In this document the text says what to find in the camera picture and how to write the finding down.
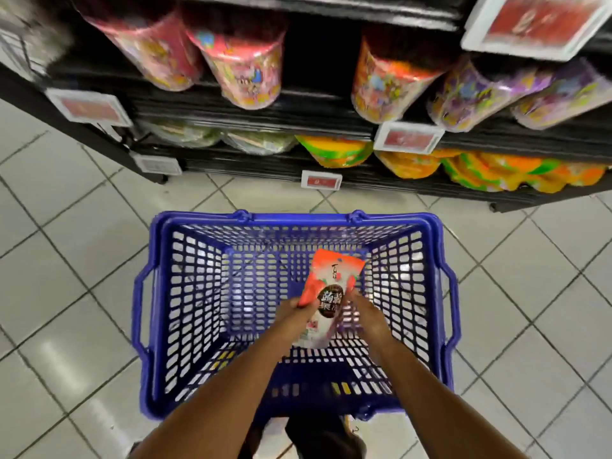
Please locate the red-white jelly bag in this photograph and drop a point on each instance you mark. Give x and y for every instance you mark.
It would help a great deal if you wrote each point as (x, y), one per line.
(330, 277)

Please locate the person's left hand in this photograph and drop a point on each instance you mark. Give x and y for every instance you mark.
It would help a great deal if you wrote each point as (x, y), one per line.
(294, 320)

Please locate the person's left forearm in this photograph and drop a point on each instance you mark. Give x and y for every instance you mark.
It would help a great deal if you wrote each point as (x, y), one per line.
(215, 401)

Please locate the row of small pink-lid cups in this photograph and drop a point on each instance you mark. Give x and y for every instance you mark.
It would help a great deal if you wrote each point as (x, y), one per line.
(239, 62)

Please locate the person's right hand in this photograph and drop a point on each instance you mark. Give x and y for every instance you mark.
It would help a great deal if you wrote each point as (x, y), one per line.
(368, 320)

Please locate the person's right forearm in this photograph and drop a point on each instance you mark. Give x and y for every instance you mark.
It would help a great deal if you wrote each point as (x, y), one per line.
(445, 401)

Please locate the dark grey metal shelf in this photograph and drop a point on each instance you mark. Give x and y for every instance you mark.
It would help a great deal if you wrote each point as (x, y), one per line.
(316, 119)

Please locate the blue plastic shopping basket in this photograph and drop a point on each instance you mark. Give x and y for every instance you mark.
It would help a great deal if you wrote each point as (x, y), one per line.
(153, 320)

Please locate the person's dark trousers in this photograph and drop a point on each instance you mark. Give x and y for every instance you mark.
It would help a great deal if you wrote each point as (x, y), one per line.
(316, 440)

